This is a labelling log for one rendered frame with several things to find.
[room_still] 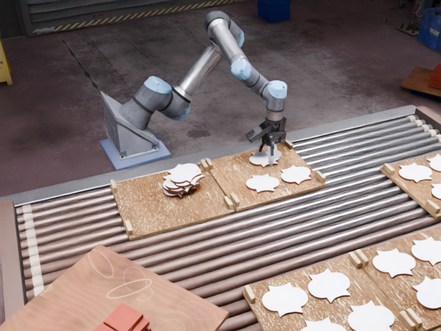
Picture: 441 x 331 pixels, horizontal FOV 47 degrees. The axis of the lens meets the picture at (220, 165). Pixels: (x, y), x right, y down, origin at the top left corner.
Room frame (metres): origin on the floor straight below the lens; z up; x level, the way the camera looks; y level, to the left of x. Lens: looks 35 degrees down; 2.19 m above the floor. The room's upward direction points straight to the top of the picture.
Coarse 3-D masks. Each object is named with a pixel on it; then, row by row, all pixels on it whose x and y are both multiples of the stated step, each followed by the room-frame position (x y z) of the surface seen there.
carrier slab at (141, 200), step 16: (144, 176) 1.70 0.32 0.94; (160, 176) 1.70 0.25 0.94; (208, 176) 1.70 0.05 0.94; (112, 192) 1.60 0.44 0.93; (128, 192) 1.59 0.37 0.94; (144, 192) 1.59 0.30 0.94; (160, 192) 1.59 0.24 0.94; (192, 192) 1.59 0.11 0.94; (208, 192) 1.59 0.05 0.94; (128, 208) 1.49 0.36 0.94; (144, 208) 1.49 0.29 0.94; (160, 208) 1.49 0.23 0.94; (176, 208) 1.49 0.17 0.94; (192, 208) 1.49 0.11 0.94; (208, 208) 1.49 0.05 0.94; (224, 208) 1.49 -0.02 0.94; (144, 224) 1.40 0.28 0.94; (160, 224) 1.40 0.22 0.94; (176, 224) 1.40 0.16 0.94; (192, 224) 1.41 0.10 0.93
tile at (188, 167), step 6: (180, 168) 1.64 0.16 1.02; (186, 168) 1.64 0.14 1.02; (192, 168) 1.64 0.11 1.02; (174, 174) 1.60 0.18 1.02; (180, 174) 1.60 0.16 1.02; (186, 174) 1.60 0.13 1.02; (192, 174) 1.60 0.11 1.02; (198, 174) 1.60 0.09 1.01; (174, 180) 1.56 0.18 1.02; (180, 180) 1.56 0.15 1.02; (186, 180) 1.57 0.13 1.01
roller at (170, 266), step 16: (352, 208) 1.51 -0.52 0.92; (368, 208) 1.51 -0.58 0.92; (304, 224) 1.42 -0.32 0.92; (320, 224) 1.43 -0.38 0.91; (240, 240) 1.33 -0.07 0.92; (256, 240) 1.33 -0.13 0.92; (272, 240) 1.35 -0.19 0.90; (192, 256) 1.25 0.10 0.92; (208, 256) 1.26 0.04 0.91; (160, 272) 1.19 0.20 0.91
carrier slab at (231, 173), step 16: (224, 160) 1.81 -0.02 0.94; (240, 160) 1.81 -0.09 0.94; (288, 160) 1.81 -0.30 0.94; (224, 176) 1.70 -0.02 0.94; (240, 176) 1.70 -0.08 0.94; (272, 176) 1.70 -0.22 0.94; (224, 192) 1.59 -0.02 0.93; (240, 192) 1.59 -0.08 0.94; (256, 192) 1.59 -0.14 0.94; (272, 192) 1.59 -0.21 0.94; (288, 192) 1.59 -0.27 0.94; (304, 192) 1.60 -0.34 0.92; (240, 208) 1.49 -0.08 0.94
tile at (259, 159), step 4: (252, 152) 1.85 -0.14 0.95; (260, 152) 1.86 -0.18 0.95; (264, 152) 1.86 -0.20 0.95; (252, 156) 1.82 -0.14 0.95; (256, 156) 1.82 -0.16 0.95; (260, 156) 1.82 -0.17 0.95; (264, 156) 1.82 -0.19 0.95; (252, 160) 1.79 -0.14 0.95; (256, 160) 1.79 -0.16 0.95; (260, 160) 1.79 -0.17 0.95; (264, 160) 1.79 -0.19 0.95; (276, 160) 1.80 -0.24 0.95; (252, 164) 1.78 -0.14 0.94; (256, 164) 1.77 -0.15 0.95; (260, 164) 1.77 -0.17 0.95; (264, 164) 1.76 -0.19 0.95; (268, 164) 1.77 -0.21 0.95; (272, 164) 1.78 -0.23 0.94; (276, 164) 1.78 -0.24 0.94
